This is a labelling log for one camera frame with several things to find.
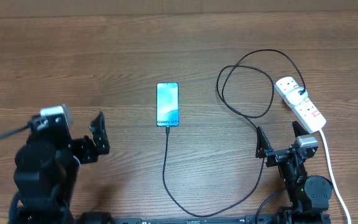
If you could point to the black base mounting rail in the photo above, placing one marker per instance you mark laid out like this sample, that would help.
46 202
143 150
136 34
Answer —
105 217

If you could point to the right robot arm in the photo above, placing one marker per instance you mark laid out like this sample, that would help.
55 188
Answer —
309 195

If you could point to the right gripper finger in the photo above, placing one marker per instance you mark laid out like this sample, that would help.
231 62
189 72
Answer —
263 148
298 129

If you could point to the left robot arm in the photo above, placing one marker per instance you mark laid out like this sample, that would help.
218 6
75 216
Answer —
47 168

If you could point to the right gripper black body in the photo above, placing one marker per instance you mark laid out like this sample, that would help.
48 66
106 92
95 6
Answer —
276 157

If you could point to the white charger plug adapter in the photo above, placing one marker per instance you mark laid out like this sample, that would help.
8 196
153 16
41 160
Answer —
296 96

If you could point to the white power strip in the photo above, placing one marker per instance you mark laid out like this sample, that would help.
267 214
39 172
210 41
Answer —
310 117

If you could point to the Galaxy S24+ smartphone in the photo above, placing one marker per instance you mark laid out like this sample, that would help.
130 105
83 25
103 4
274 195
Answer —
167 113

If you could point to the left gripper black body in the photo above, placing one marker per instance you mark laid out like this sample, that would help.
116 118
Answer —
84 152

